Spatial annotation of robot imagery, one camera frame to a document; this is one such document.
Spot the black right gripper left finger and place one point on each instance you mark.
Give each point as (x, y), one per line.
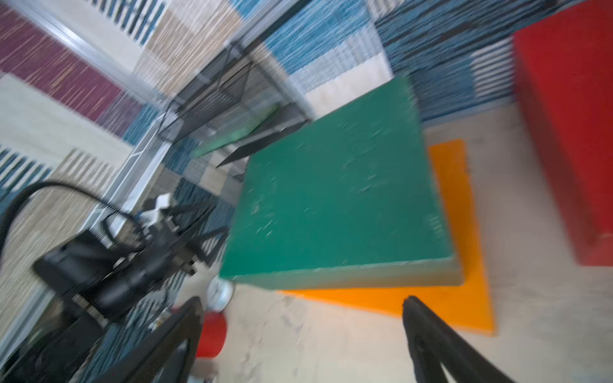
(165, 355)

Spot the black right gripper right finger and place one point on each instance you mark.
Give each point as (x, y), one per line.
(435, 348)

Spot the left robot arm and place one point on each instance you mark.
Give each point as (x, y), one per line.
(99, 285)

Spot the red pencil cup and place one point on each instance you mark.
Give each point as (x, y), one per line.
(213, 334)

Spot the white round device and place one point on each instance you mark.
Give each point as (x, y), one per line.
(219, 294)

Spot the black wire mesh shelf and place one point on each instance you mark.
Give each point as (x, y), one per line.
(228, 92)

